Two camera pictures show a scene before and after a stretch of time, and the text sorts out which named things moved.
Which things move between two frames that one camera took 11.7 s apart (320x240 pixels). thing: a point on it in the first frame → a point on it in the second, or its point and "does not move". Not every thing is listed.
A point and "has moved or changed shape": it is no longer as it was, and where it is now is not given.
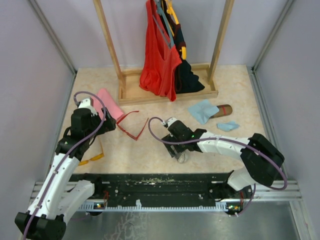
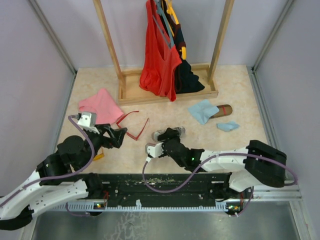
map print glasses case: x=183 y=157 has moved or changed shape
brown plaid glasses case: x=224 y=110 does not move
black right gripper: x=179 y=149 → x=170 y=133
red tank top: x=161 y=60 does not move
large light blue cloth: x=202 y=111 does not move
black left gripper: x=109 y=124 → x=117 y=135
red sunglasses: x=127 y=132 does not move
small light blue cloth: x=227 y=126 does not move
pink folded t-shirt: x=112 y=107 does not move
